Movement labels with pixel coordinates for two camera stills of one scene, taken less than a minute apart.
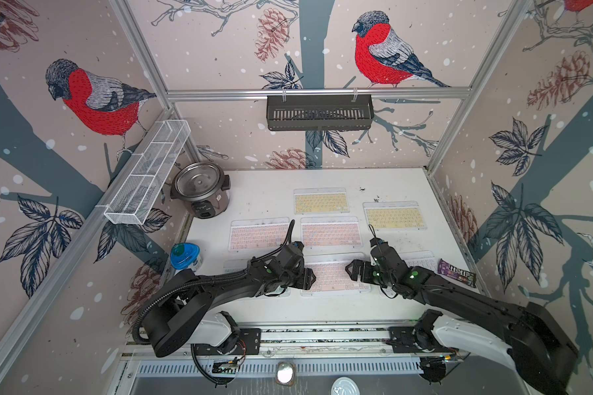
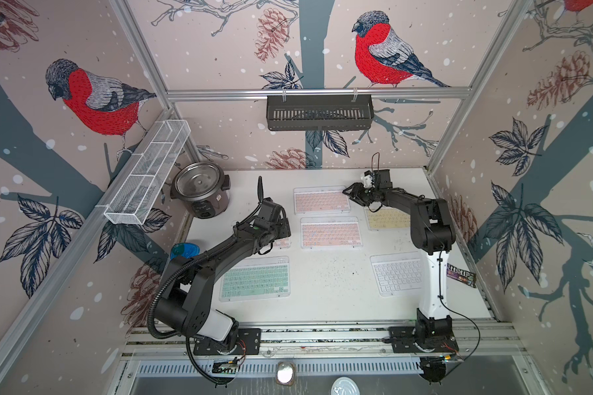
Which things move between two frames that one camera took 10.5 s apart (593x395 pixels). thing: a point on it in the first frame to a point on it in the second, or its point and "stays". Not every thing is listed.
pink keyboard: [332, 279] to [320, 200]
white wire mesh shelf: [151, 165] stays
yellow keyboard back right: [394, 216] stays
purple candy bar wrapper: [456, 273] stays
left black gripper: [306, 278] to [284, 225]
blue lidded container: [185, 256] stays
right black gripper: [365, 266] to [357, 190]
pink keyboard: [330, 231] stays
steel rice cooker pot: [203, 186] stays
